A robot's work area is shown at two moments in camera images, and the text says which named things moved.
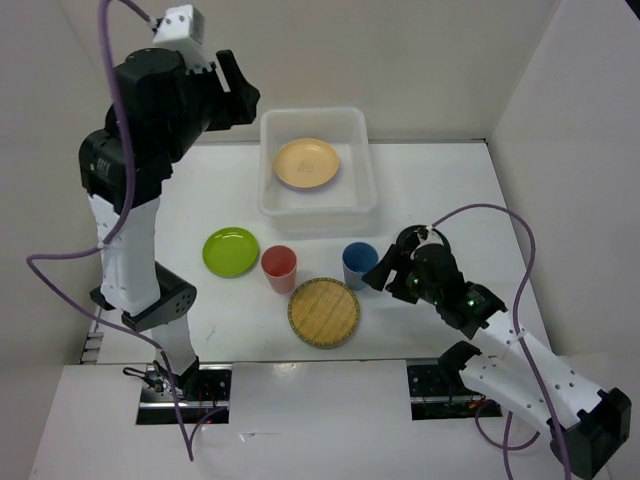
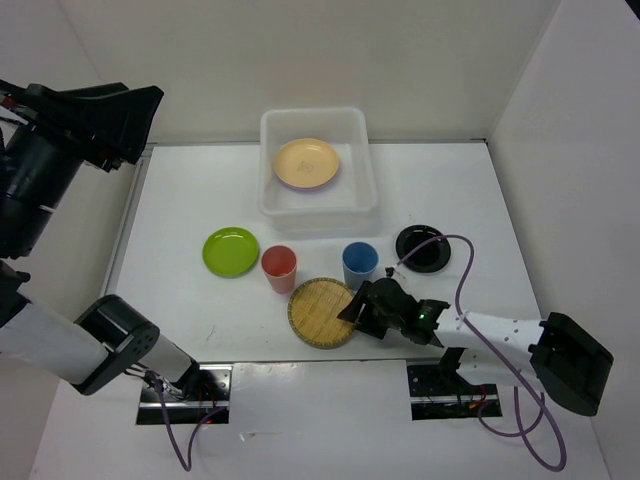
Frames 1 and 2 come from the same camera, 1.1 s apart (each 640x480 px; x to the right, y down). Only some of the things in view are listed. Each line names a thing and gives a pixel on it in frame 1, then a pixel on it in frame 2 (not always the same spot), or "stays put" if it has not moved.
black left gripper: (239, 106) to (111, 128)
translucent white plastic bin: (345, 206) stays put
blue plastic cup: (358, 258) stays put
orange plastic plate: (306, 163) stays put
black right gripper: (378, 274) to (365, 325)
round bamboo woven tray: (323, 312) stays put
